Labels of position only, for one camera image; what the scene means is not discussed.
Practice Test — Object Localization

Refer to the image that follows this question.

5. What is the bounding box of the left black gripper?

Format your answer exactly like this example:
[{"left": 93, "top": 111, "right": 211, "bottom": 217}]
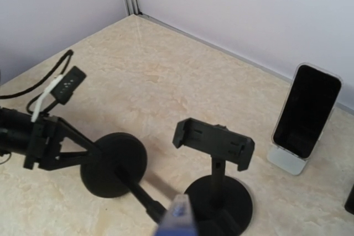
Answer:
[{"left": 23, "top": 117, "right": 102, "bottom": 171}]

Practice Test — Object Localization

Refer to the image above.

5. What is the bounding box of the black round-base stand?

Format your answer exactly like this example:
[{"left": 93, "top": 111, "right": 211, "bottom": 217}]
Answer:
[
  {"left": 173, "top": 118, "right": 255, "bottom": 235},
  {"left": 80, "top": 133, "right": 166, "bottom": 223}
]

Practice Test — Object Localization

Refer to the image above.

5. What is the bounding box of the blue phone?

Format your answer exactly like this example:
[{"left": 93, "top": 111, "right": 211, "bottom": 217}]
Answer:
[{"left": 154, "top": 194, "right": 198, "bottom": 236}]

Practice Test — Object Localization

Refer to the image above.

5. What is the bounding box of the white folding phone stand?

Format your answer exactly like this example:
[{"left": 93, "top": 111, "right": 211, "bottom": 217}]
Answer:
[{"left": 267, "top": 106, "right": 335, "bottom": 176}]

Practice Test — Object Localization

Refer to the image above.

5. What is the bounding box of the black folding phone stand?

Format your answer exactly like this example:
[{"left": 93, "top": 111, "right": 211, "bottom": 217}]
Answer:
[{"left": 344, "top": 186, "right": 354, "bottom": 214}]

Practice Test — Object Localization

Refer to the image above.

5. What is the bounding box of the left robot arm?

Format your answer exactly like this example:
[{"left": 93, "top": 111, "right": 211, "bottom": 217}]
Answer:
[{"left": 1, "top": 108, "right": 102, "bottom": 171}]

